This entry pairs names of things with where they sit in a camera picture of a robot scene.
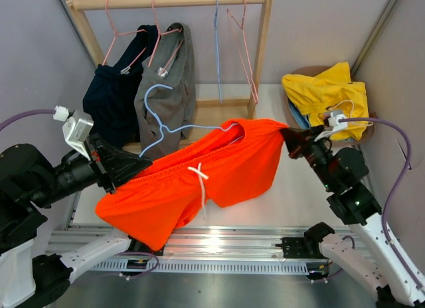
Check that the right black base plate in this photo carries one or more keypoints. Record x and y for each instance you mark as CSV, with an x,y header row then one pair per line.
x,y
299,248

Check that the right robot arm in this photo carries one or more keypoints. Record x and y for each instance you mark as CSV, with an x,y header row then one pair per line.
x,y
390,277

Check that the orange shorts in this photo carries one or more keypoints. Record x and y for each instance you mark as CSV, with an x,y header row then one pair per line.
x,y
233,164

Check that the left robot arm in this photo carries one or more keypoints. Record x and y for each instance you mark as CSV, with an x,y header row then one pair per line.
x,y
29,183

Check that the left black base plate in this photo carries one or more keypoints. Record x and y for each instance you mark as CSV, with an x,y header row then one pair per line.
x,y
139,247

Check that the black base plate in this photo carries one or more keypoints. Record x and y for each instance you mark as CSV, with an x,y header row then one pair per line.
x,y
299,248
139,247

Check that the light blue shorts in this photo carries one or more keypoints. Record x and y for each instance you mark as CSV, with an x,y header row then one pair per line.
x,y
301,120

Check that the slotted grey cable duct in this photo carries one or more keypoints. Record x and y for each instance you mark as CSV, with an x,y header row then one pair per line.
x,y
275,267

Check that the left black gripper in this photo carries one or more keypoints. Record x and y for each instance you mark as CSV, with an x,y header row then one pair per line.
x,y
114,162

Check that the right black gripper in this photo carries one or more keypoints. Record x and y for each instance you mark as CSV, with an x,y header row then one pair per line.
x,y
298,141

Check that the yellow shorts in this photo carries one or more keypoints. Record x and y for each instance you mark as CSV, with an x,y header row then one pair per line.
x,y
331,90

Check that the aluminium mounting rail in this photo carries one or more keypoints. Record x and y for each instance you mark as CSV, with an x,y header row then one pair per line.
x,y
199,243

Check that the navy blue shorts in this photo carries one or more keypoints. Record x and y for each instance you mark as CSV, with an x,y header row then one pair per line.
x,y
110,95

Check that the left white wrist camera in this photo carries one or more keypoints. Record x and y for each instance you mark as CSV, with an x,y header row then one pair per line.
x,y
76,128

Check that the wooden clothes rack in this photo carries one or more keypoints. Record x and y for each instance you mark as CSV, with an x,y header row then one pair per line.
x,y
207,110

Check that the grey shorts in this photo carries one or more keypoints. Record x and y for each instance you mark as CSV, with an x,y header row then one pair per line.
x,y
167,90

